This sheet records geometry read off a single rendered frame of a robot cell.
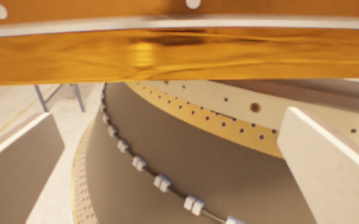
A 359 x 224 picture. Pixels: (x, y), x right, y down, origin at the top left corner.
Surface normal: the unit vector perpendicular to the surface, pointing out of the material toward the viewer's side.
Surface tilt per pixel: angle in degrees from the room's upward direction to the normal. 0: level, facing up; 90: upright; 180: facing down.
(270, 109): 90
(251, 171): 62
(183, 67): 90
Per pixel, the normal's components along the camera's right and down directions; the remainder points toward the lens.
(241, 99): -0.58, 0.43
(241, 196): -0.48, -0.01
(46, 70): 0.01, 0.51
